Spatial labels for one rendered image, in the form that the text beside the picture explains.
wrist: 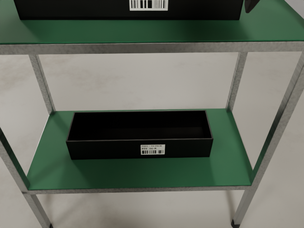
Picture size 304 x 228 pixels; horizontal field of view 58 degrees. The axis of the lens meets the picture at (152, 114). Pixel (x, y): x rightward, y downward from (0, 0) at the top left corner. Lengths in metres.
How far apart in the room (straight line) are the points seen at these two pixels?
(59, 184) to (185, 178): 0.48
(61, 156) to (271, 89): 1.60
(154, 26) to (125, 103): 1.28
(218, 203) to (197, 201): 0.10
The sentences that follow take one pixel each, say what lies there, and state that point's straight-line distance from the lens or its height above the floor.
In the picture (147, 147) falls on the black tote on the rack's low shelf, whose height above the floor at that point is 0.42.
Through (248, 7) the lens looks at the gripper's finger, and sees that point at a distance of 0.35.
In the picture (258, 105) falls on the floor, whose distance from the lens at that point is 2.07.
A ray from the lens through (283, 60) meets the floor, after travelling 2.65.
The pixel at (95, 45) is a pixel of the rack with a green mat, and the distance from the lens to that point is 0.66.
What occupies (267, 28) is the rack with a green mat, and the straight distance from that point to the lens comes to 0.77.
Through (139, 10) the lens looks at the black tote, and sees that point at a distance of 0.75.
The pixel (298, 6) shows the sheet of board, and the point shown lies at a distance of 3.32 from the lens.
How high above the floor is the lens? 1.25
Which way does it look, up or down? 42 degrees down
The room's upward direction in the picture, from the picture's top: straight up
